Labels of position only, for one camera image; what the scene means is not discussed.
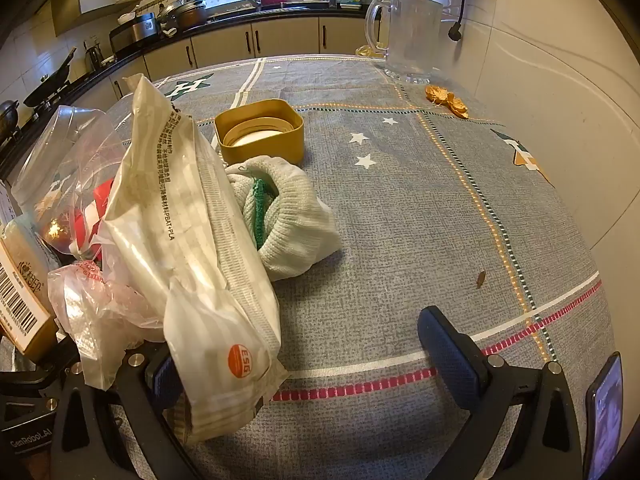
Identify white barcode medicine box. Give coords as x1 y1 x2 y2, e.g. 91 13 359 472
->
1 214 61 362

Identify thin plastic bag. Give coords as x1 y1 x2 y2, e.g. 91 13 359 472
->
48 261 164 390

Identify clear zip bag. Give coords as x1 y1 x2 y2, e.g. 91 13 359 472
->
12 105 130 260

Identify white striped plastic bag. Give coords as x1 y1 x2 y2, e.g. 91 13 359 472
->
103 75 288 441

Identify white knit glove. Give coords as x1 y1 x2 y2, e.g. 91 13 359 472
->
226 155 342 282

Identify lower kitchen cabinets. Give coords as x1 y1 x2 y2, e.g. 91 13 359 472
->
63 8 366 110

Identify smartphone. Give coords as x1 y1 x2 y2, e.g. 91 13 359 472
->
584 351 624 480

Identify small brown scrap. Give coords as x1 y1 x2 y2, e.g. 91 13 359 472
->
476 270 486 288

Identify grey patterned tablecloth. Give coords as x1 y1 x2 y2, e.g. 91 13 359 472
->
160 54 614 479

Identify black frying pan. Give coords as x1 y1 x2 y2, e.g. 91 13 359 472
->
24 48 76 108

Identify gold candy wrapper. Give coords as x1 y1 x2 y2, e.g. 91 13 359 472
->
425 84 469 119

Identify yellow square lid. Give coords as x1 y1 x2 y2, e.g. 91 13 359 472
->
214 99 305 166

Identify rice cooker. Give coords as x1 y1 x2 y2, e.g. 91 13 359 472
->
110 13 158 54

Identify brown cooking pot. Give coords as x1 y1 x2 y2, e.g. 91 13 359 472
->
157 0 207 30

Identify clear glass pitcher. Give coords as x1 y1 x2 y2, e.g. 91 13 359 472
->
364 0 442 84

